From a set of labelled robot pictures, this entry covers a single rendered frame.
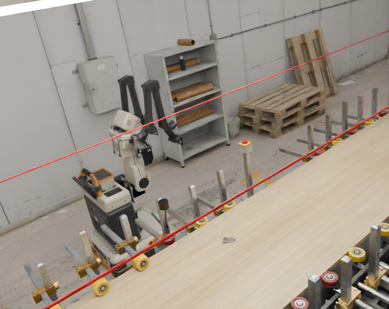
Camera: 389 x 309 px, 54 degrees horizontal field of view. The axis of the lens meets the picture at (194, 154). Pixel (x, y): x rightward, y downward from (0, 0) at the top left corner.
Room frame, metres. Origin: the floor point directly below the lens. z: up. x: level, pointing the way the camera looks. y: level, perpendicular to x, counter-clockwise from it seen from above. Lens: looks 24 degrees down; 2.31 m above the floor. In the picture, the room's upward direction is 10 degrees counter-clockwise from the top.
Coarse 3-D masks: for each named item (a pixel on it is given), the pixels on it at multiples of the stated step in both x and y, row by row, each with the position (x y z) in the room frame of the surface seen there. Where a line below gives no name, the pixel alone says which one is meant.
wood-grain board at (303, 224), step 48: (384, 144) 2.68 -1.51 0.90; (288, 192) 2.22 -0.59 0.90; (336, 192) 2.12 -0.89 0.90; (384, 192) 2.03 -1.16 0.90; (192, 240) 1.87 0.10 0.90; (240, 240) 1.79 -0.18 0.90; (288, 240) 1.72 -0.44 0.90; (336, 240) 1.65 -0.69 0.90; (144, 288) 1.54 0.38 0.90; (192, 288) 1.48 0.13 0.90; (240, 288) 1.42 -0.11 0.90; (288, 288) 1.37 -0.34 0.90
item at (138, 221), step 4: (136, 220) 2.25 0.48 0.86; (140, 220) 2.25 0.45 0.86; (140, 224) 2.20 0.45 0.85; (144, 224) 2.18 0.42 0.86; (144, 228) 2.16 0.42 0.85; (148, 228) 2.13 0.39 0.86; (148, 232) 2.11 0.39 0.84; (152, 232) 2.08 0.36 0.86; (156, 232) 2.07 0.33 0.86; (156, 236) 2.03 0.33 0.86
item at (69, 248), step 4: (68, 244) 1.96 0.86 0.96; (68, 248) 1.92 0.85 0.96; (72, 248) 1.91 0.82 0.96; (72, 252) 1.87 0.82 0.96; (76, 252) 1.87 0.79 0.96; (72, 256) 1.85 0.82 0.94; (76, 256) 1.82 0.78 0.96; (80, 256) 1.82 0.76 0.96; (76, 260) 1.80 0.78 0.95; (80, 260) 1.78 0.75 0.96; (88, 268) 1.70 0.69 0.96; (88, 272) 1.66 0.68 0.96; (92, 272) 1.66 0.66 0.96; (88, 276) 1.66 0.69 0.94; (92, 276) 1.63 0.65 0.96; (96, 276) 1.62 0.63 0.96
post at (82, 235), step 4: (80, 232) 1.73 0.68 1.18; (84, 232) 1.74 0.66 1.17; (80, 236) 1.72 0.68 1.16; (84, 236) 1.73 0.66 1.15; (80, 240) 1.74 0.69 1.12; (84, 240) 1.73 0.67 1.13; (88, 240) 1.74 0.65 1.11; (84, 244) 1.72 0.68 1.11; (88, 244) 1.74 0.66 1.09; (84, 248) 1.72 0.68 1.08; (88, 248) 1.73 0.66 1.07; (84, 252) 1.75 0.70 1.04; (88, 252) 1.73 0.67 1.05; (92, 252) 1.74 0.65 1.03; (88, 256) 1.72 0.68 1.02; (92, 256) 1.73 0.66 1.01; (88, 260) 1.72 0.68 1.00; (92, 260) 1.73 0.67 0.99; (96, 272) 1.73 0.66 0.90
